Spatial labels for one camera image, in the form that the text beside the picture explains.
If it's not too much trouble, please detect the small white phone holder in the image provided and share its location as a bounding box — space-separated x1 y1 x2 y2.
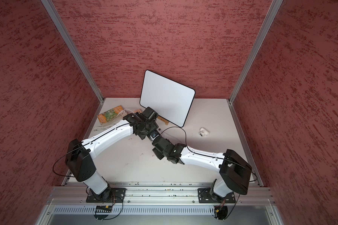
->
199 128 210 137

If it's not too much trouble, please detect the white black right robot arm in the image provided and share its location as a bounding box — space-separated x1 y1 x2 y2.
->
152 136 252 202

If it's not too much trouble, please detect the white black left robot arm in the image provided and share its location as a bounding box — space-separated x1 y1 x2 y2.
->
62 107 158 203

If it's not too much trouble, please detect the wooden board stand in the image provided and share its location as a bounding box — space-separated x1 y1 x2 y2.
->
157 116 169 126

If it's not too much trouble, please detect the green orange patterned book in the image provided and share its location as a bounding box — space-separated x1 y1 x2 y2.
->
97 106 124 126

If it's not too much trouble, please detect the white board black frame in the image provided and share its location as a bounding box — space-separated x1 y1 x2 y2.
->
140 70 195 127

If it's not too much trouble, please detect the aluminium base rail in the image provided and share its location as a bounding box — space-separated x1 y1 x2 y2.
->
35 181 285 225

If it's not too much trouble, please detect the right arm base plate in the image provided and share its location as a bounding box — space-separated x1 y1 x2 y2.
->
197 188 236 203

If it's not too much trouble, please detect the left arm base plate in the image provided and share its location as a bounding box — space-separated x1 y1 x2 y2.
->
86 187 127 204

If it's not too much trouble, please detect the left aluminium corner post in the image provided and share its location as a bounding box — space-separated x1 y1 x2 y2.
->
40 0 105 104

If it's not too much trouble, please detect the aluminium corner post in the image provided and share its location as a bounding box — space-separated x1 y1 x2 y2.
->
228 0 284 104
40 0 105 104

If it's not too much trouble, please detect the right aluminium corner post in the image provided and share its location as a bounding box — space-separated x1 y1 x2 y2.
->
228 0 284 104

